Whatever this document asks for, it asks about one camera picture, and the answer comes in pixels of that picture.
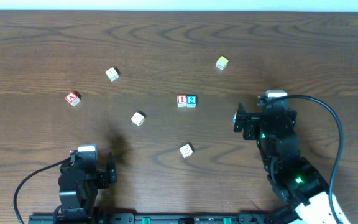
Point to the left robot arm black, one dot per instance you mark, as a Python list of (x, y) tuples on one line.
[(77, 205)]

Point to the white block blue side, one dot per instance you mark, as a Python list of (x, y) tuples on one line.
[(234, 117)]

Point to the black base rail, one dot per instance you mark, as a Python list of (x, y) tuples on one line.
[(128, 218)]

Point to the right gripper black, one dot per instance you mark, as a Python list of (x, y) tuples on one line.
[(247, 124)]

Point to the white block centre left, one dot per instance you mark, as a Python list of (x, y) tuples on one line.
[(138, 118)]

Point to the white block lower centre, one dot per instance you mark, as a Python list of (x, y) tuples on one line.
[(186, 151)]

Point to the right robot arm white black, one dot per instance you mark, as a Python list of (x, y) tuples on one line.
[(323, 208)]

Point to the white block upper left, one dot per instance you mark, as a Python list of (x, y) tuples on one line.
[(112, 74)]

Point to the yellow top block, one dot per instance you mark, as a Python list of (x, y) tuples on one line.
[(222, 62)]

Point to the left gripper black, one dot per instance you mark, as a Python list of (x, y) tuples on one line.
[(107, 177)]

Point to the blue number 2 block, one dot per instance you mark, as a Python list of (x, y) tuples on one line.
[(191, 101)]

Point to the red letter I block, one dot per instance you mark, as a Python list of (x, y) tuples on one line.
[(182, 101)]

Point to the red letter A block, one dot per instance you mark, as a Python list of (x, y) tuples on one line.
[(72, 98)]

